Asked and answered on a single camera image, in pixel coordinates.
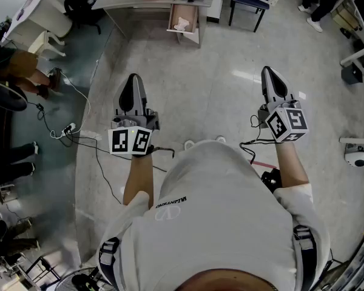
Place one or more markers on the black floor fan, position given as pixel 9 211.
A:
pixel 76 279

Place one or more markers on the white round side table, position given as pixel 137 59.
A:
pixel 45 14

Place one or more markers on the black hip device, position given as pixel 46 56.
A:
pixel 271 179

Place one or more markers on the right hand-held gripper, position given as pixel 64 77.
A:
pixel 291 123

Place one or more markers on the metal shelf rack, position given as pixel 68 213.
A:
pixel 358 265

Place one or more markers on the person's right white shoe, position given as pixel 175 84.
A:
pixel 221 139

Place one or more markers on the person's left white shoe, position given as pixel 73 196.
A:
pixel 189 144

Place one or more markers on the wooden drawer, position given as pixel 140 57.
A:
pixel 192 14

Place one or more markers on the white dome device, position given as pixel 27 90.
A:
pixel 356 156

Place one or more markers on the person's left forearm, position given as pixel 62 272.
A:
pixel 138 177

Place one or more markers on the person's white shoe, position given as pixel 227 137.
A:
pixel 189 144
pixel 221 139

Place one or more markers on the person's white t-shirt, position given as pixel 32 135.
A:
pixel 215 211

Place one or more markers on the white workbench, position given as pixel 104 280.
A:
pixel 361 26

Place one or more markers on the black box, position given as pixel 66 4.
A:
pixel 352 73

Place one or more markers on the black backpack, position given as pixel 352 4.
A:
pixel 79 8

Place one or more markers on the white power strip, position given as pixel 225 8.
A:
pixel 67 129

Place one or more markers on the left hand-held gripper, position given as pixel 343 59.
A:
pixel 121 142

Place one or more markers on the dark blue stool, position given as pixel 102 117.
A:
pixel 245 2

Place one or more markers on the person's right forearm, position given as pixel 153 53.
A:
pixel 291 165

